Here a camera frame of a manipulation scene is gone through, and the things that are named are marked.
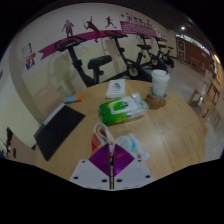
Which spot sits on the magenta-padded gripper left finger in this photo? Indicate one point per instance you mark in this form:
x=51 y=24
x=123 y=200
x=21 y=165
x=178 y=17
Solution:
x=100 y=161

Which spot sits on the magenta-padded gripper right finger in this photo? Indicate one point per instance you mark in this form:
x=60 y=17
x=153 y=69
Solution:
x=123 y=161

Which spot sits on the colourful patchwork towel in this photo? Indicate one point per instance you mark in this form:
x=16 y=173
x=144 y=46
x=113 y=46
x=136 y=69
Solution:
x=128 y=143

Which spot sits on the black desk mat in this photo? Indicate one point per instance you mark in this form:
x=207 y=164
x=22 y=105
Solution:
x=58 y=131

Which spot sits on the green wet wipes pack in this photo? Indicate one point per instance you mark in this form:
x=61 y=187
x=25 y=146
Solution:
x=121 y=110

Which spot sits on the brown tape roll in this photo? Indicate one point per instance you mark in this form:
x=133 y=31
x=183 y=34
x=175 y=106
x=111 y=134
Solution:
x=155 y=101

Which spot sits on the blue and orange tube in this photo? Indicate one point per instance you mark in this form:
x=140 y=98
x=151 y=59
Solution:
x=71 y=99

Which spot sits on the small white box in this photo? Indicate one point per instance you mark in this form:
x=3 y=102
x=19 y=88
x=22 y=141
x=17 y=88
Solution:
x=115 y=88

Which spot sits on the plain wooden chair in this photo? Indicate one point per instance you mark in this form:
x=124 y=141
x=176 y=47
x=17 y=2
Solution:
x=48 y=98

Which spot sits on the white paper cup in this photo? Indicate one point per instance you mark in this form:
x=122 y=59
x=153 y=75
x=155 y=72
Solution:
x=160 y=83

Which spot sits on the black metal chair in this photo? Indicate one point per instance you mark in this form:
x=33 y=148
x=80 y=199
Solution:
x=8 y=141

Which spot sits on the black exercise bike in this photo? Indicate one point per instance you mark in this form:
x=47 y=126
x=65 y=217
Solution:
x=165 y=55
x=78 y=65
x=125 y=56
x=146 y=48

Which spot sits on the group of wall posters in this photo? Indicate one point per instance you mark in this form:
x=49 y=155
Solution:
x=29 y=56

